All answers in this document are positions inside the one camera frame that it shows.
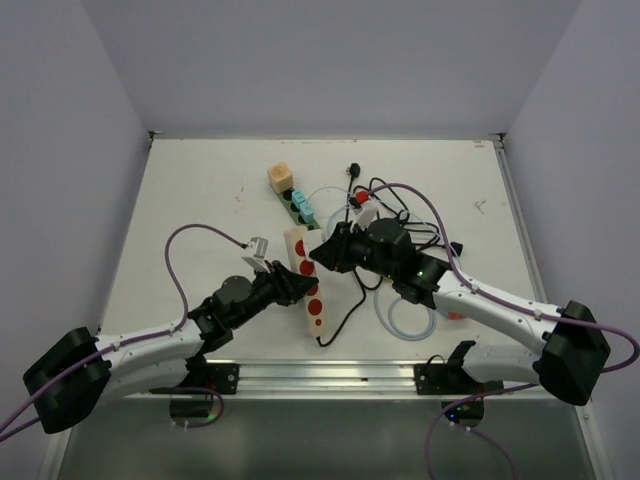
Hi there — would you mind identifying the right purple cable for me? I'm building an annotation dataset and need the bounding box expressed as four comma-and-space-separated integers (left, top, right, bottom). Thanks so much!
367, 182, 640, 480

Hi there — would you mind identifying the lower teal plug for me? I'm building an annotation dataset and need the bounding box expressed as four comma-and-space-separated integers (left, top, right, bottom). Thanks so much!
299, 203, 315, 224

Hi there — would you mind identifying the orange cube adapter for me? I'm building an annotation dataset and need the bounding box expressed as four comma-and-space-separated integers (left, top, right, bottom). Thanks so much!
267, 162, 294, 194

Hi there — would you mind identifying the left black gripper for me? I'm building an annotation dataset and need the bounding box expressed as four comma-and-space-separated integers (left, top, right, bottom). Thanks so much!
229, 259, 315, 328

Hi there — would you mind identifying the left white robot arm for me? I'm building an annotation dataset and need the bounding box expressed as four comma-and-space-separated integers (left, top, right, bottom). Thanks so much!
23, 261, 318, 434

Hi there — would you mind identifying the black square plug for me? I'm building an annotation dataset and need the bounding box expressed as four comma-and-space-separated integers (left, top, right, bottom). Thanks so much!
450, 242, 463, 257

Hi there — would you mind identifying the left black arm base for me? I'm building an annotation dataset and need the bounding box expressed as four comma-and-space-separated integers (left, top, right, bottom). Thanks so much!
151, 362, 240, 395

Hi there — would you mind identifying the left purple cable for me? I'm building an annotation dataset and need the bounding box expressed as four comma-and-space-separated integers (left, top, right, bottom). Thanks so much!
0, 223, 251, 441

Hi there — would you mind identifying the purple cable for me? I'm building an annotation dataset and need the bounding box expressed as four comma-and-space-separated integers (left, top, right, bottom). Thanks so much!
0, 223, 251, 441
367, 182, 640, 480

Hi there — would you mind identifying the beige red power strip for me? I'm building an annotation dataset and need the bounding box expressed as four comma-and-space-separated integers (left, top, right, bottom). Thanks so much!
283, 226, 328, 338

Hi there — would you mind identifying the black power cable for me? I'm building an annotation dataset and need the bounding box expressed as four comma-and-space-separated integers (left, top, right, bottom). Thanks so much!
313, 177, 464, 347

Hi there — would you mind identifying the green power strip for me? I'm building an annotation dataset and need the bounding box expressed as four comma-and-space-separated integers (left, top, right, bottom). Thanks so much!
277, 189, 321, 231

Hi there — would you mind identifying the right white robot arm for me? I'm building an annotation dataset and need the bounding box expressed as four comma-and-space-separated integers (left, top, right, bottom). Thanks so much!
309, 218, 611, 406

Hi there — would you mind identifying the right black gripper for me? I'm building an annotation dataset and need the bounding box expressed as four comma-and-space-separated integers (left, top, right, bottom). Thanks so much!
310, 221, 397, 281

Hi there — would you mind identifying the black three-pin plug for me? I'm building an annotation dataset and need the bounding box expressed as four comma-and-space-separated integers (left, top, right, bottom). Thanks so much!
346, 163, 361, 178

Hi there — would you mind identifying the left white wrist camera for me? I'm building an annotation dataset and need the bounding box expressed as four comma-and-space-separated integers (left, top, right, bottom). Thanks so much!
241, 237, 269, 272

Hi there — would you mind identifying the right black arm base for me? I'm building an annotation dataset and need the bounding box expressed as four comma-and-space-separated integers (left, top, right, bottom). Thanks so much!
413, 357, 504, 395

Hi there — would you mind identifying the aluminium front rail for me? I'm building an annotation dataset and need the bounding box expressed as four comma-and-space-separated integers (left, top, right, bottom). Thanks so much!
83, 351, 542, 404

